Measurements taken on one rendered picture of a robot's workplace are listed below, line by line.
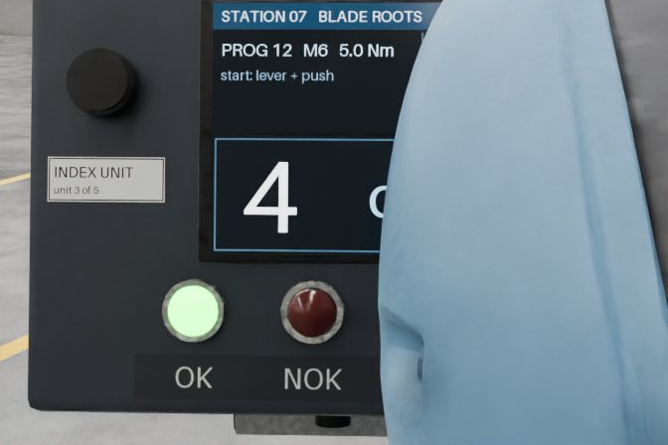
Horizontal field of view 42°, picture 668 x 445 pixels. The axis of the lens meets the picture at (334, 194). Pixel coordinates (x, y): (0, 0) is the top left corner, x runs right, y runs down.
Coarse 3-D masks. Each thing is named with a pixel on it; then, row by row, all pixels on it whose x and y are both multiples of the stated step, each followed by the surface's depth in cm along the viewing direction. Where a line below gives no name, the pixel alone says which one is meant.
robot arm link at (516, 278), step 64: (448, 0) 12; (512, 0) 12; (576, 0) 11; (640, 0) 11; (448, 64) 11; (512, 64) 11; (576, 64) 10; (640, 64) 10; (448, 128) 11; (512, 128) 10; (576, 128) 10; (640, 128) 9; (448, 192) 10; (512, 192) 10; (576, 192) 10; (640, 192) 9; (384, 256) 11; (448, 256) 10; (512, 256) 10; (576, 256) 9; (640, 256) 9; (384, 320) 12; (448, 320) 10; (512, 320) 10; (576, 320) 9; (640, 320) 9; (384, 384) 11; (448, 384) 10; (512, 384) 10; (576, 384) 9; (640, 384) 9
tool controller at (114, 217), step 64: (64, 0) 37; (128, 0) 37; (192, 0) 37; (256, 0) 37; (320, 0) 37; (384, 0) 37; (64, 64) 37; (128, 64) 36; (192, 64) 37; (256, 64) 37; (320, 64) 37; (384, 64) 36; (64, 128) 37; (128, 128) 37; (192, 128) 37; (256, 128) 37; (320, 128) 37; (384, 128) 36; (64, 192) 37; (128, 192) 37; (192, 192) 37; (384, 192) 36; (64, 256) 37; (128, 256) 37; (192, 256) 37; (256, 256) 37; (320, 256) 36; (64, 320) 37; (128, 320) 37; (256, 320) 37; (64, 384) 37; (128, 384) 37; (192, 384) 37; (256, 384) 37; (320, 384) 36
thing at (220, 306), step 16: (176, 288) 36; (192, 288) 36; (208, 288) 36; (176, 304) 36; (192, 304) 36; (208, 304) 36; (224, 304) 37; (176, 320) 36; (192, 320) 36; (208, 320) 36; (224, 320) 37; (176, 336) 36; (192, 336) 36; (208, 336) 36
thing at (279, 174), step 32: (224, 160) 37; (256, 160) 37; (288, 160) 37; (320, 160) 36; (224, 192) 37; (256, 192) 37; (288, 192) 37; (320, 192) 36; (224, 224) 37; (256, 224) 37; (288, 224) 37; (320, 224) 36
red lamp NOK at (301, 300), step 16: (304, 288) 36; (320, 288) 36; (288, 304) 36; (304, 304) 36; (320, 304) 36; (336, 304) 36; (288, 320) 36; (304, 320) 36; (320, 320) 36; (336, 320) 36; (304, 336) 36; (320, 336) 36
